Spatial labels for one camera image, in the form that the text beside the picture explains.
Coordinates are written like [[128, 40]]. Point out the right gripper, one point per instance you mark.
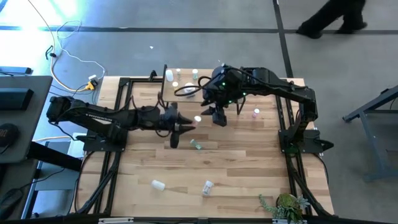
[[222, 98]]

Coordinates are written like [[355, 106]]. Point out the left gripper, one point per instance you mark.
[[169, 121]]

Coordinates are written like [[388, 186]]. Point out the pink pill bottle white cap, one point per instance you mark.
[[197, 118]]

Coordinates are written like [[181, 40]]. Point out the green pill bottle white cap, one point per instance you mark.
[[196, 144], [195, 74]]

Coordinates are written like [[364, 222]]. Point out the yellow pill bottle white cap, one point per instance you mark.
[[175, 85]]

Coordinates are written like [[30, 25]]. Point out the pale purple pill bottle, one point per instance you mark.
[[255, 112]]

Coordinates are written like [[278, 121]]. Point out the white plastic bottle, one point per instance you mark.
[[158, 185], [169, 75]]

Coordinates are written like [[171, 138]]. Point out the small clear bottle white cap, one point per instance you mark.
[[178, 73]]

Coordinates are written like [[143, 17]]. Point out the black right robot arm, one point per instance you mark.
[[280, 88]]

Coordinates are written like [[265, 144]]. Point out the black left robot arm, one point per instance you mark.
[[93, 113]]

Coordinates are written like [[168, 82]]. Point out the wooden shelf black metal legs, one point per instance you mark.
[[178, 97]]

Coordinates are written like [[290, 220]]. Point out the large white bottle blue label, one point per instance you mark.
[[189, 88]]

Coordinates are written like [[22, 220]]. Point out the large clear plastic bottle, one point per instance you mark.
[[207, 187]]

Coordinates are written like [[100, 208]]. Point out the yellow and white plug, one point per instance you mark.
[[90, 84]]

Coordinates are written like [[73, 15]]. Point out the green succulent plant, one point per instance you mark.
[[286, 205]]

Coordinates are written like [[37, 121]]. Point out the dark grey desk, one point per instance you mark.
[[40, 124]]

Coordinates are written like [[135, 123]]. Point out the person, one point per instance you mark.
[[329, 15]]

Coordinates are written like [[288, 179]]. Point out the black rectangular box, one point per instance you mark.
[[15, 99]]

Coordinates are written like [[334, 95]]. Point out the black cap orange lettering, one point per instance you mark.
[[7, 134]]

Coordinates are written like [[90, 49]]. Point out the dark flat bar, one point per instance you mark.
[[15, 70]]

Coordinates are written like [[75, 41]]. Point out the black aluminium table frame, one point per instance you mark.
[[123, 81]]

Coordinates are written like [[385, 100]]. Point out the silver bracket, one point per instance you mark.
[[283, 221], [115, 220]]

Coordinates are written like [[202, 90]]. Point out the grey metal table frame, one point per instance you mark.
[[373, 146]]

